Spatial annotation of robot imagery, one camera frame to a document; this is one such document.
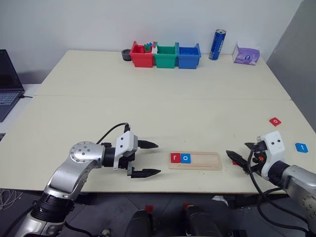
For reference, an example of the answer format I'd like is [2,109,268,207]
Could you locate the crumpled white paper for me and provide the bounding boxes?
[212,196,229,205]

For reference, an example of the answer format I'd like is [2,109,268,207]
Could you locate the red plastic bin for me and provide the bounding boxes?
[130,40,155,68]

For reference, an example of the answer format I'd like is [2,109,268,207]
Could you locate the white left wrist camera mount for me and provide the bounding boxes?
[113,131,139,171]

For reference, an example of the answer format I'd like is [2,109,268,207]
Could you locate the wooden letter tray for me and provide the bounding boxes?
[167,151,223,171]

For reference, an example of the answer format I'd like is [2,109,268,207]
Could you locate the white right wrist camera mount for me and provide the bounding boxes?
[256,131,286,180]

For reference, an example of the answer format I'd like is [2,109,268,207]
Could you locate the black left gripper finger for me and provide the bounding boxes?
[130,169,161,179]
[138,140,159,149]

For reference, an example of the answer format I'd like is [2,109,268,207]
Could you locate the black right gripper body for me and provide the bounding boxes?
[249,142,267,175]

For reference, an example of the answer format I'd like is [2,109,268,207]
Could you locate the blue letter t block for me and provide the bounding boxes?
[295,142,309,153]

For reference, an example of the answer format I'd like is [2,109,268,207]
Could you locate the purple tissue box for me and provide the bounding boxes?
[233,40,261,66]

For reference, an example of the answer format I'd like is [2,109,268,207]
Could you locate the dark grey round cup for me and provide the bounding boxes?
[121,48,133,62]

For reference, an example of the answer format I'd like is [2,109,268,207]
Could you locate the dark rounded shape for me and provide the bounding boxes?
[182,206,223,237]
[124,209,155,237]

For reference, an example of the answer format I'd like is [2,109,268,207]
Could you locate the dark open laptop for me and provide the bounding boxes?
[0,49,25,123]

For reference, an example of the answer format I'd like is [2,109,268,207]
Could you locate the green plastic bin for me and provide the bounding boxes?
[153,42,179,69]

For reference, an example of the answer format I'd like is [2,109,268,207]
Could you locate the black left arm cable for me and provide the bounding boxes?
[95,122,131,145]

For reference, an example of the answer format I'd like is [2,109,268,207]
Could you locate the blue plastic bin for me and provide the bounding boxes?
[177,43,201,70]

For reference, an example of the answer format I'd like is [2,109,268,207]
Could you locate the blue drink can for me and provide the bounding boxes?
[208,29,227,61]

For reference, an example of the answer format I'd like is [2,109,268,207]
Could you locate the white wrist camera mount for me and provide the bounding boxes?
[256,131,286,180]
[113,131,139,171]

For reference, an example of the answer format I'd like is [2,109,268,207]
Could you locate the white floor cables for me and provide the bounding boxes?
[0,189,24,210]

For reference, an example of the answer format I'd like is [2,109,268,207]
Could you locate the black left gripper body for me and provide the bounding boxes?
[118,137,141,176]

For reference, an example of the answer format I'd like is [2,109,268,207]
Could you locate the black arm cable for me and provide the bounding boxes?
[95,122,131,145]
[247,150,312,234]

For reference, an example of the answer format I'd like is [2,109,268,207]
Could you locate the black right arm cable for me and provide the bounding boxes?
[247,150,312,234]

